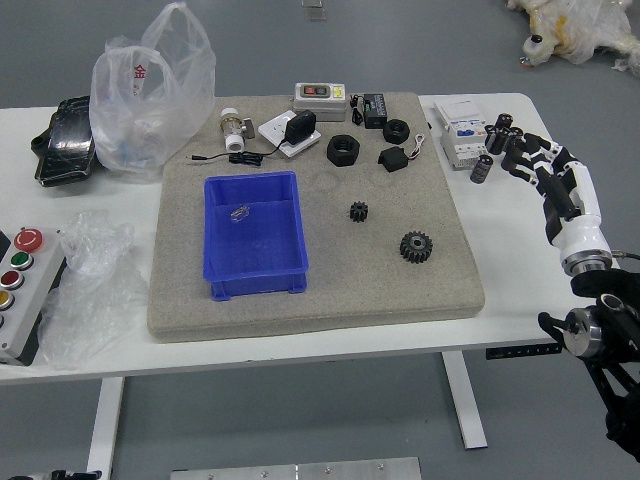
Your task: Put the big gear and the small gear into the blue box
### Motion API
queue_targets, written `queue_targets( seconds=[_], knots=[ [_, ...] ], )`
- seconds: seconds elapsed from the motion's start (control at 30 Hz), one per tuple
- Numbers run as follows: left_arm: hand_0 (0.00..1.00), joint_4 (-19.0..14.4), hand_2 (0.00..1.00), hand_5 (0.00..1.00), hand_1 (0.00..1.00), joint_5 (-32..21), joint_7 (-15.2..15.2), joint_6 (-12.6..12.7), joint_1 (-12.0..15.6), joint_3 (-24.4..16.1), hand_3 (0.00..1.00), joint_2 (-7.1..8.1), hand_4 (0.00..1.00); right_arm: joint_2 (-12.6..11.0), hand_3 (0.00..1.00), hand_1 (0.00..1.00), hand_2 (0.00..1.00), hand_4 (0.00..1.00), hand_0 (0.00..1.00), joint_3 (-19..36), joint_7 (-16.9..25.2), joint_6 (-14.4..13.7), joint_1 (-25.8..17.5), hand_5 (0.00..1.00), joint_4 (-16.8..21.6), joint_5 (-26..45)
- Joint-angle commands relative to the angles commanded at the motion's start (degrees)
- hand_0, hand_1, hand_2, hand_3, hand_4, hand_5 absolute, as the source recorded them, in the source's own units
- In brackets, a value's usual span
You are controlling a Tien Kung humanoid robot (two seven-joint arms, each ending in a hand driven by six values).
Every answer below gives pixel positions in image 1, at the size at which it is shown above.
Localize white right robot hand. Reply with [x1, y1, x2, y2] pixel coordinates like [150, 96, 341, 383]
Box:
[501, 130, 614, 269]

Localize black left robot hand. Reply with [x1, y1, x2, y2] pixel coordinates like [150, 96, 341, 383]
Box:
[7, 468, 104, 480]

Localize large black gear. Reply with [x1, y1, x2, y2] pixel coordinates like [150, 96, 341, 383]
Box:
[398, 230, 435, 266]

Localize grey push-button control box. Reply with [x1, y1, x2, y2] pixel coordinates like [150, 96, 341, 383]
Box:
[0, 227, 69, 366]

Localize small black hex nut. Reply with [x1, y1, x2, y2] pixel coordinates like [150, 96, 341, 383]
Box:
[382, 118, 411, 145]

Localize large black hex nut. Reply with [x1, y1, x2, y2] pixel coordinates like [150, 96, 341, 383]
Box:
[326, 133, 357, 166]

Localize blue plastic box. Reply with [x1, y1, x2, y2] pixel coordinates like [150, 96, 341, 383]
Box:
[202, 170, 310, 303]

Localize white table leg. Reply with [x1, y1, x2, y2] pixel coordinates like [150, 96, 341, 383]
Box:
[85, 375, 125, 474]
[439, 351, 489, 450]

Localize black table control panel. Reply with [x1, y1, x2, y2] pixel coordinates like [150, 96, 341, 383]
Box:
[485, 342, 565, 360]

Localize white circuit breaker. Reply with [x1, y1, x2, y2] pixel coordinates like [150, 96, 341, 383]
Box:
[432, 98, 491, 172]

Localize crumpled clear plastic bag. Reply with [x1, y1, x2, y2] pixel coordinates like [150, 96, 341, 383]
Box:
[37, 209, 151, 371]

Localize plush toy in plastic wrap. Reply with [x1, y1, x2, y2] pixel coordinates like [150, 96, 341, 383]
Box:
[504, 0, 640, 79]

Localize black module green terminals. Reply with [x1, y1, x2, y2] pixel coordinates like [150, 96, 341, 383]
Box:
[362, 92, 392, 130]

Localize grey metal plate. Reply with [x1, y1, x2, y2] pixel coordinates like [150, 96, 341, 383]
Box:
[169, 456, 423, 480]

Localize grey-brown foam mat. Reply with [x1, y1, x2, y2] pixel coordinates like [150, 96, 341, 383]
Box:
[146, 92, 486, 344]

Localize black power adapter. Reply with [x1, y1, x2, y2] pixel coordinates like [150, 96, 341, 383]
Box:
[284, 109, 318, 147]

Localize black plastic tray stack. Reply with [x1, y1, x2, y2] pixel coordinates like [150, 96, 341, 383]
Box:
[30, 95, 97, 189]

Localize brass valve white fittings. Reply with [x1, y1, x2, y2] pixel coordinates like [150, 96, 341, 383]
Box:
[218, 106, 256, 154]

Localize white plastic bag red print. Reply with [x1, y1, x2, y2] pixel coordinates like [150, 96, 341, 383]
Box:
[88, 2, 217, 184]

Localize thin black module cable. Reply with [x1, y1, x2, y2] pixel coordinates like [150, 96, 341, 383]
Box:
[348, 93, 367, 126]

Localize grey switch box red buttons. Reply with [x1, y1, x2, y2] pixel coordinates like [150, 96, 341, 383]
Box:
[292, 82, 348, 123]

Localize white wall socket plate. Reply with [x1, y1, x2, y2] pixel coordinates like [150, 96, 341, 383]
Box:
[257, 110, 323, 158]

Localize black adapter cord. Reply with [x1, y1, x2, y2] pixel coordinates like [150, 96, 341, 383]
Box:
[185, 142, 287, 166]

